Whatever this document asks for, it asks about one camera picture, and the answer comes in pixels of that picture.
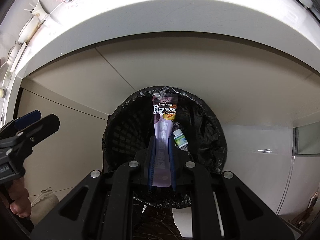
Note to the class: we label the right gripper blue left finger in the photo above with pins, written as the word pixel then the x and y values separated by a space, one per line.
pixel 151 163

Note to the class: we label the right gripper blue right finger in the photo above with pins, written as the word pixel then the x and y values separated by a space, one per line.
pixel 171 152

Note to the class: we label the white pill bottle green label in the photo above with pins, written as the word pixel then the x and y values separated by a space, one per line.
pixel 179 138

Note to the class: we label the purple snack stick wrapper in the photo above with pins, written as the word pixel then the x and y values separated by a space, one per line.
pixel 164 112

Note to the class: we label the black lined trash bin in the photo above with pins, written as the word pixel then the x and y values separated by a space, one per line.
pixel 131 126

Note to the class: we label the person's left hand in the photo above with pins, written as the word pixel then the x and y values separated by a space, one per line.
pixel 21 204

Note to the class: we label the white mug with lid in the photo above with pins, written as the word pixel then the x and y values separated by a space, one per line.
pixel 12 54

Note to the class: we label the white ceramic cup with sticks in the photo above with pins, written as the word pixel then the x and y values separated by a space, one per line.
pixel 38 11

